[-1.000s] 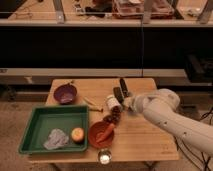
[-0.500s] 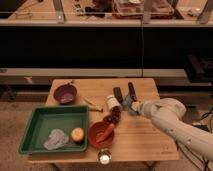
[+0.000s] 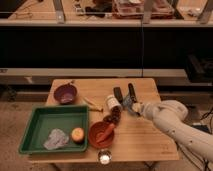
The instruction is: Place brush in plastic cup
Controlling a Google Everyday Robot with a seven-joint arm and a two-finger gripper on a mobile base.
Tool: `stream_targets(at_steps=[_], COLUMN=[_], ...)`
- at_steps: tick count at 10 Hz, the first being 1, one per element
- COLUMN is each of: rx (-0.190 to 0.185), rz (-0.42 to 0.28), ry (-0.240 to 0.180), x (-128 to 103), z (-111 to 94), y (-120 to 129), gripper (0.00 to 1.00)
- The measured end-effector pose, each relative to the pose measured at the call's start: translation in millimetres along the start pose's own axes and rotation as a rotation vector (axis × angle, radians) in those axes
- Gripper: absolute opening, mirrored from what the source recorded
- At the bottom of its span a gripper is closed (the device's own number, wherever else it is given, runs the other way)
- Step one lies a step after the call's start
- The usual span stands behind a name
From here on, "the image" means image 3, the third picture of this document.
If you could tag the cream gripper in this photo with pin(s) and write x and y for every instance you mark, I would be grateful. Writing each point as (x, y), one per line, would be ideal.
(137, 107)

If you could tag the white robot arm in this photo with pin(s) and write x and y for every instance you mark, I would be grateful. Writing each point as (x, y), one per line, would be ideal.
(168, 117)

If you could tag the small metal cup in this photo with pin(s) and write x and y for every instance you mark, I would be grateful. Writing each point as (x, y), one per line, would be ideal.
(104, 156)

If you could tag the dark grape bunch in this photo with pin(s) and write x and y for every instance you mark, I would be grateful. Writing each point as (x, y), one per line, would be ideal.
(114, 116)

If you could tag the white bottle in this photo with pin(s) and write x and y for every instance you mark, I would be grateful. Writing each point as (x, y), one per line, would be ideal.
(112, 103)

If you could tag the orange carrot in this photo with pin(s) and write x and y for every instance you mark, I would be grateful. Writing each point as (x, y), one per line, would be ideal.
(106, 133)

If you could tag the orange plastic bowl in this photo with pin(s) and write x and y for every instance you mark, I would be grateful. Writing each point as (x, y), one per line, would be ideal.
(95, 131)

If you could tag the yellow red apple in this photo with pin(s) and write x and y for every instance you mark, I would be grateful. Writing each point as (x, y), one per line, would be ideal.
(77, 135)

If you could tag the grey crumpled cloth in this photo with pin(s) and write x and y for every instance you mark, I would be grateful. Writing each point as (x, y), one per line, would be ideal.
(56, 139)

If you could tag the green plastic tray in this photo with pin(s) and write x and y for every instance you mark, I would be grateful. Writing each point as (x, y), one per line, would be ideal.
(44, 120)

